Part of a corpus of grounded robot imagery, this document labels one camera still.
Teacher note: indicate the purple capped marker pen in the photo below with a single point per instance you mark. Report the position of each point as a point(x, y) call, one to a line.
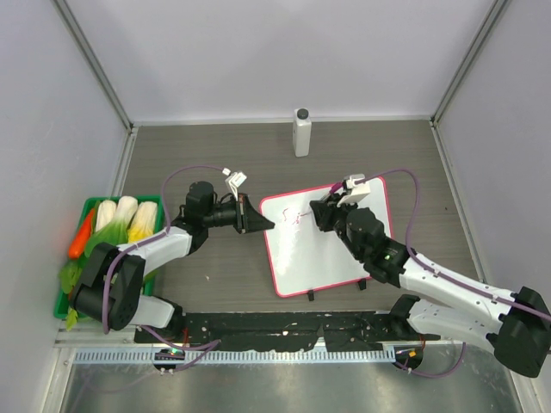
point(334, 188)

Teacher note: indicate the green leafy toy vegetable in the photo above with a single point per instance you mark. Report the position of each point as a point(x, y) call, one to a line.
point(70, 273)

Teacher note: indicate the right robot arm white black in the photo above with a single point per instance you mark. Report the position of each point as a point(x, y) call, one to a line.
point(513, 326)

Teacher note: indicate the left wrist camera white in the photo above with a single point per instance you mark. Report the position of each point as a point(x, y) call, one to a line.
point(233, 180)

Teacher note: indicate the pink framed whiteboard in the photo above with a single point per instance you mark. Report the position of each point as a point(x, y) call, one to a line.
point(301, 257)

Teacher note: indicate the orange toy carrot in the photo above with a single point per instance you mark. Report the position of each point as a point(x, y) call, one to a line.
point(78, 244)

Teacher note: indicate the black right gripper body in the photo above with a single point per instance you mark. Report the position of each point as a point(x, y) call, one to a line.
point(342, 228)

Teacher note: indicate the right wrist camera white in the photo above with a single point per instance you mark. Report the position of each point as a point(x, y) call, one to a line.
point(356, 188)

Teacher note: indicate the white green toy cabbage middle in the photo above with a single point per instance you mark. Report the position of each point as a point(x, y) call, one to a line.
point(125, 210)

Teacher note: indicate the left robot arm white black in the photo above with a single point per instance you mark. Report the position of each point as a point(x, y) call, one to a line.
point(109, 287)

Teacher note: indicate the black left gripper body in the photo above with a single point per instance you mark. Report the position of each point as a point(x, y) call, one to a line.
point(222, 215)

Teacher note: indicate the yellow white toy cabbage right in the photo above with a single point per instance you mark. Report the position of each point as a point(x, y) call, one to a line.
point(143, 222)

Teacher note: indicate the white bottle black cap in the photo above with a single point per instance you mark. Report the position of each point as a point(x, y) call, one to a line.
point(302, 128)

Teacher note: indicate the white slotted cable duct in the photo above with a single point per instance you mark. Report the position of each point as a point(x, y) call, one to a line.
point(159, 355)

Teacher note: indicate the white toy cabbage left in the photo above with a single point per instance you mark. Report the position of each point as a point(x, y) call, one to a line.
point(104, 213)

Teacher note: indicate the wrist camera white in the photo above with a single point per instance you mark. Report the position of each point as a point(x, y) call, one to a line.
point(356, 188)
point(233, 180)

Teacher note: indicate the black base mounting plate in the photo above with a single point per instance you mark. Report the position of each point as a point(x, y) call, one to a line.
point(293, 331)

